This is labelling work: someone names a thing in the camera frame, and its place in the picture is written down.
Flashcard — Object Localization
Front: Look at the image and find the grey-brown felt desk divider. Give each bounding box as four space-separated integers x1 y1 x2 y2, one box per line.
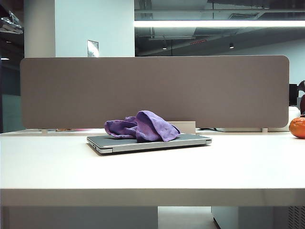
20 55 290 130

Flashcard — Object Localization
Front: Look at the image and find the white divider mounting bracket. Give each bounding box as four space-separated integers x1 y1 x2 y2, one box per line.
169 121 197 135

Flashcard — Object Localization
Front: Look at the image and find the person in dark clothes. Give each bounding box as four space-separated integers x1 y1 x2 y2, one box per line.
298 80 305 115

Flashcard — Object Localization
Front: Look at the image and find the purple microfibre rag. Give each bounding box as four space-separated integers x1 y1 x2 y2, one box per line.
104 110 182 143

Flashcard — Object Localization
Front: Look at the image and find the silver closed laptop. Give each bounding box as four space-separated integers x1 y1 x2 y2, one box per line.
86 132 213 155

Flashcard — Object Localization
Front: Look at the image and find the black computer monitor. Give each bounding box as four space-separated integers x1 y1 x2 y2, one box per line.
289 83 299 106

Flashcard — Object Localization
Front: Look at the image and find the paper notice on pillar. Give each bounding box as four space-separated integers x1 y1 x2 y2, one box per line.
87 40 99 58

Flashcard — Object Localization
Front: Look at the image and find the orange mandarin fruit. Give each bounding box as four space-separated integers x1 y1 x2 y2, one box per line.
288 114 305 139

